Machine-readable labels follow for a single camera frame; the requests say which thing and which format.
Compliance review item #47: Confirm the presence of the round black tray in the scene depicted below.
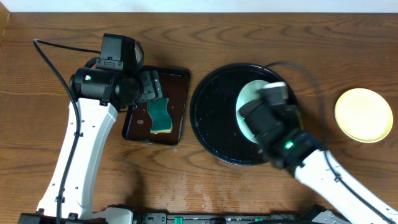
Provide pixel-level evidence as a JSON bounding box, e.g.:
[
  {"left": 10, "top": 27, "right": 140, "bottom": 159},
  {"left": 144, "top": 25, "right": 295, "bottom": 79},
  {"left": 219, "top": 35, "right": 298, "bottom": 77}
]
[{"left": 190, "top": 63, "right": 284, "bottom": 166}]

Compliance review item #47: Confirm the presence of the right black cable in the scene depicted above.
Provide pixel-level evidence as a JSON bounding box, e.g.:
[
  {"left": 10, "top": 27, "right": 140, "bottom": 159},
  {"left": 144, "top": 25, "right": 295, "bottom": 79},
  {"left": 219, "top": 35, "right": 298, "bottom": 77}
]
[{"left": 263, "top": 60, "right": 392, "bottom": 224}]

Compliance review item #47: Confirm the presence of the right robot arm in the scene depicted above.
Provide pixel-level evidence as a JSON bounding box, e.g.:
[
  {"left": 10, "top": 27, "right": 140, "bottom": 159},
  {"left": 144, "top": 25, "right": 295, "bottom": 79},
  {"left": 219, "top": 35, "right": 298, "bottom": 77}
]
[{"left": 239, "top": 100, "right": 397, "bottom": 223}]

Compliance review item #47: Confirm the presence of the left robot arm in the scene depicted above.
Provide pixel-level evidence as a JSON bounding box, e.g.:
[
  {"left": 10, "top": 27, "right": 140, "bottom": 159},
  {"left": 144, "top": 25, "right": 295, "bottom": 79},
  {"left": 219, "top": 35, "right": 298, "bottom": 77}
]
[{"left": 18, "top": 67, "right": 163, "bottom": 224}]

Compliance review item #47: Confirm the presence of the green scouring sponge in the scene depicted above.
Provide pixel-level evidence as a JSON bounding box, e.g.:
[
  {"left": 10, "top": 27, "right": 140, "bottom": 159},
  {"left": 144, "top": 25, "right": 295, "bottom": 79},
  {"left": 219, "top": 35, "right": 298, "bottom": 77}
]
[{"left": 147, "top": 98, "right": 173, "bottom": 134}]

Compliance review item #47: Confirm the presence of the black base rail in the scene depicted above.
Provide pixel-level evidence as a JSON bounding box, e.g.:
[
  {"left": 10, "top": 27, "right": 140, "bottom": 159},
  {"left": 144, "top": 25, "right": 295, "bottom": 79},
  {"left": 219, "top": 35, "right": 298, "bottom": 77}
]
[{"left": 102, "top": 203, "right": 352, "bottom": 224}]

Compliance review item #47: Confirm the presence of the light blue plate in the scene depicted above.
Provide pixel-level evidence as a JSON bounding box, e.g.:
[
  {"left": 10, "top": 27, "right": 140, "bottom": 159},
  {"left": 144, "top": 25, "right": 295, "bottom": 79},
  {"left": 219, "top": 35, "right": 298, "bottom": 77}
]
[{"left": 235, "top": 79, "right": 304, "bottom": 144}]

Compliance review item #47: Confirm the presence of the yellow plate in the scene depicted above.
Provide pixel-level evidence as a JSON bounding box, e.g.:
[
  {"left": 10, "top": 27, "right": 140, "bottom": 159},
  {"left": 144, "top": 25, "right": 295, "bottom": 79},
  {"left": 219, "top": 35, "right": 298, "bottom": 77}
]
[{"left": 334, "top": 88, "right": 394, "bottom": 143}]

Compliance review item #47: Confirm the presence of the black rectangular tray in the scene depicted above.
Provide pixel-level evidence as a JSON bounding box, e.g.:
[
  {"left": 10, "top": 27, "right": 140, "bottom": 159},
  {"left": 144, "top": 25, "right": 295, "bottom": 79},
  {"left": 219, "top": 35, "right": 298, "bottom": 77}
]
[{"left": 122, "top": 66, "right": 190, "bottom": 146}]

